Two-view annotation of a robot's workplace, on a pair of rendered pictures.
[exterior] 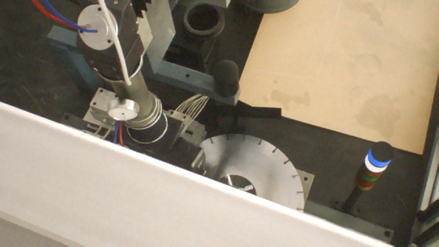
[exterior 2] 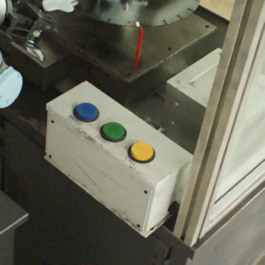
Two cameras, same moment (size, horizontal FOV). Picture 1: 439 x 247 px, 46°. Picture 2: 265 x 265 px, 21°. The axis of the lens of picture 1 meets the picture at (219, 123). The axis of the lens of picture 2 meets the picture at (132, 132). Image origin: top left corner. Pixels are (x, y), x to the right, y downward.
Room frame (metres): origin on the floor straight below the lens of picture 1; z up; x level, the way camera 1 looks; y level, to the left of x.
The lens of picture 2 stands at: (-1.02, -0.21, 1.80)
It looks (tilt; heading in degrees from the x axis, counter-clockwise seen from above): 43 degrees down; 6
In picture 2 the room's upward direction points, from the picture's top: 10 degrees clockwise
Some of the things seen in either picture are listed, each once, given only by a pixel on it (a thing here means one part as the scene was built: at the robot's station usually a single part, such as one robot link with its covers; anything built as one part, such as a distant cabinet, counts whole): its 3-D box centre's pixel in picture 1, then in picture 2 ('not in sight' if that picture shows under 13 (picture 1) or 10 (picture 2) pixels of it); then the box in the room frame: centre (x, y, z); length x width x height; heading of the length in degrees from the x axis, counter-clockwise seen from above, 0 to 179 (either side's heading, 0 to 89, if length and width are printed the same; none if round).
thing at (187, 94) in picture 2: not in sight; (219, 113); (0.13, -0.27, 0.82); 0.18 x 0.18 x 0.15; 61
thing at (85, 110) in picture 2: not in sight; (86, 113); (-0.05, -0.02, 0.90); 0.04 x 0.04 x 0.02
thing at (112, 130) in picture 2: not in sight; (113, 132); (-0.09, -0.08, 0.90); 0.04 x 0.04 x 0.02
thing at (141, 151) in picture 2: not in sight; (141, 153); (-0.12, -0.14, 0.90); 0.04 x 0.04 x 0.02
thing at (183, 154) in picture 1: (190, 165); not in sight; (0.36, 0.07, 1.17); 0.06 x 0.05 x 0.20; 52
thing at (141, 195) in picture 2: not in sight; (114, 157); (-0.07, -0.09, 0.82); 0.28 x 0.11 x 0.15; 61
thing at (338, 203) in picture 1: (348, 205); not in sight; (0.33, -0.31, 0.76); 0.09 x 0.03 x 0.03; 61
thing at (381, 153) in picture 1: (381, 154); not in sight; (0.33, -0.31, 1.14); 0.05 x 0.04 x 0.03; 151
